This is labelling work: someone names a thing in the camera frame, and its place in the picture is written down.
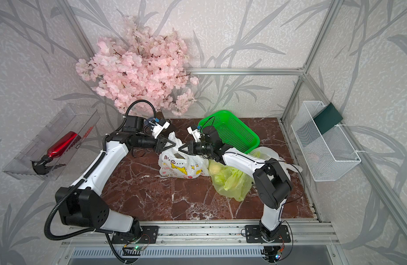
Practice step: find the white printed plastic bag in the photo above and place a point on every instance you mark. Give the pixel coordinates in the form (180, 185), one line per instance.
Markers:
(271, 175)

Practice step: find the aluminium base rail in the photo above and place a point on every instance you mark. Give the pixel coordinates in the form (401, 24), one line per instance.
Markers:
(232, 232)

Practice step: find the dark green card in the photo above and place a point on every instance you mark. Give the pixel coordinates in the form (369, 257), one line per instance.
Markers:
(327, 118)

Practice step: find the pink cherry blossom bouquet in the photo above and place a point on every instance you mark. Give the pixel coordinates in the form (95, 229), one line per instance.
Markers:
(147, 66)

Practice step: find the green avocado plastic bag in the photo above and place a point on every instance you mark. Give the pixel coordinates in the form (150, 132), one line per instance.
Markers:
(229, 181)

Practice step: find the white wire mesh basket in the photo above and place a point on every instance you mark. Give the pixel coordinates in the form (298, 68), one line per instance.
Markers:
(328, 156)

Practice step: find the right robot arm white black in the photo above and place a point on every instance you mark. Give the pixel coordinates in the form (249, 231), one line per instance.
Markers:
(271, 220)

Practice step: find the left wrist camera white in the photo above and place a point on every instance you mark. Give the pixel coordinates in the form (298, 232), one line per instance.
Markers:
(157, 126)

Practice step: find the red spray bottle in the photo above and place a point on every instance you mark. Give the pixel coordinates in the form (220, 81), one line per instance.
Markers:
(57, 150)

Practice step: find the green plastic basket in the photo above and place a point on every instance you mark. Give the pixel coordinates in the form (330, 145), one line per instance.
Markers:
(232, 130)

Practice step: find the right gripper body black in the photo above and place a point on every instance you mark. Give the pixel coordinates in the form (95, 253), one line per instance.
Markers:
(200, 148)

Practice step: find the clear wall tray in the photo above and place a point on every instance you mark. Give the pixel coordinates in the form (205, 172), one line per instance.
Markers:
(79, 119)

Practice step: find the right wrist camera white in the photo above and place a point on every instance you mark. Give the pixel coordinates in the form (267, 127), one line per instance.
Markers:
(195, 132)

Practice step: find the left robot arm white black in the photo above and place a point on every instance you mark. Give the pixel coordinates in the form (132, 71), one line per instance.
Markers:
(81, 204)

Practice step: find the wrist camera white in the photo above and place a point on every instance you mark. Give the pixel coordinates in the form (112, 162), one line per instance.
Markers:
(157, 126)
(195, 132)

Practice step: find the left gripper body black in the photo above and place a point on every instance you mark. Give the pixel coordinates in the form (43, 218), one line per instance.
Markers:
(145, 141)

